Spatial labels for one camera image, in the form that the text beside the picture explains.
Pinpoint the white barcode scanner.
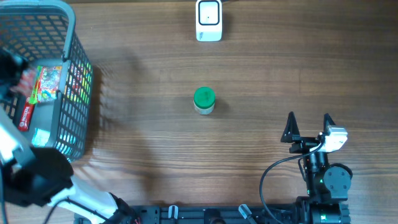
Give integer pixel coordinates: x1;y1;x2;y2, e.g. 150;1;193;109
195;0;223;42

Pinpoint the Haribo gummy candy bag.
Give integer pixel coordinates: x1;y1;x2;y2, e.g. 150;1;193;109
27;65;62;105

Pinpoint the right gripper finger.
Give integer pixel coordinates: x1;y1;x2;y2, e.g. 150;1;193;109
323;113;336;134
280;111;300;143

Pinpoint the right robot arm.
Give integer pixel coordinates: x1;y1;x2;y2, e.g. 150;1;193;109
280;111;353;223

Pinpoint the grey plastic shopping basket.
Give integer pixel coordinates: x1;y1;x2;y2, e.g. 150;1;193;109
1;1;94;162

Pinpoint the small red snack box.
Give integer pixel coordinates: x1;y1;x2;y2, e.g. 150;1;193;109
11;68;38;97

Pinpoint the red Nescafe coffee stick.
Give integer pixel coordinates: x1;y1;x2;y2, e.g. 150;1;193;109
17;102;35;131

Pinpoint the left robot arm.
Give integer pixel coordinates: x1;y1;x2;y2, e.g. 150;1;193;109
1;48;140;223

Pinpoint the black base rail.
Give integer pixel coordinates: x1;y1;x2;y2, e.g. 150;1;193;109
130;204;351;224

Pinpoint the green lid jar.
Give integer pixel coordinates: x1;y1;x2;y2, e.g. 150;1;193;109
193;86;216;115

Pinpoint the right black camera cable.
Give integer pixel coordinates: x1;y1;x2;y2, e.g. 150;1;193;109
259;141;326;224

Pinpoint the light blue tissue pack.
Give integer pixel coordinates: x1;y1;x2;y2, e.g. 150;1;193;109
31;128;50;147

